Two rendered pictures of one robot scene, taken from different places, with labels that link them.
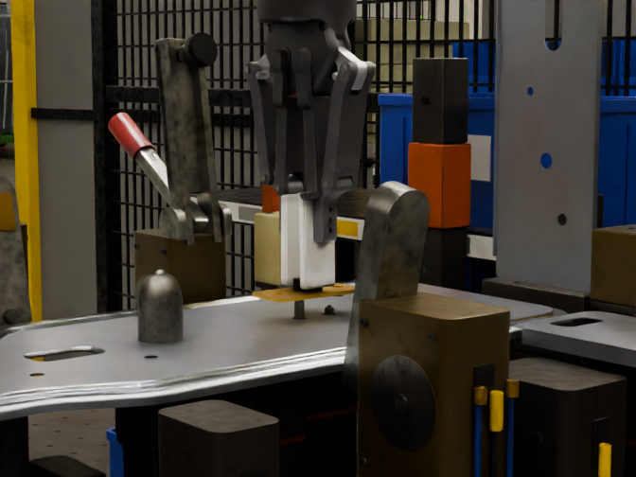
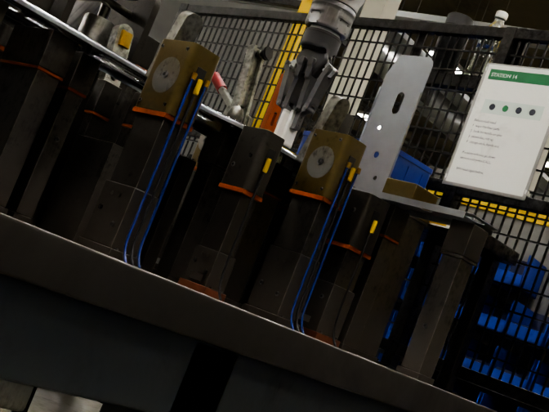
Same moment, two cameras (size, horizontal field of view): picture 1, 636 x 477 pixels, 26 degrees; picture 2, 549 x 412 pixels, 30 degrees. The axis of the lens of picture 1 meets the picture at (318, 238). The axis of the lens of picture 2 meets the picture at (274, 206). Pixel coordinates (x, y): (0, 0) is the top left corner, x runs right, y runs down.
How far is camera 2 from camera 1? 1.05 m
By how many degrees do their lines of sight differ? 14
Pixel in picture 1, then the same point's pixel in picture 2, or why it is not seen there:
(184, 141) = (246, 84)
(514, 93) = (372, 127)
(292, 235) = (282, 124)
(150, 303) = (233, 114)
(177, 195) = (235, 102)
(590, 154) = (395, 154)
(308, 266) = (285, 135)
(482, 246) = not seen: hidden behind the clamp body
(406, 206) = (342, 104)
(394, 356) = (323, 145)
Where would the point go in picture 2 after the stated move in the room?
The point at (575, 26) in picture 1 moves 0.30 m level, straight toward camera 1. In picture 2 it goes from (406, 106) to (418, 68)
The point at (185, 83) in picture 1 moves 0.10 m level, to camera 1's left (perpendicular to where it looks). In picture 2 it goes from (254, 64) to (209, 46)
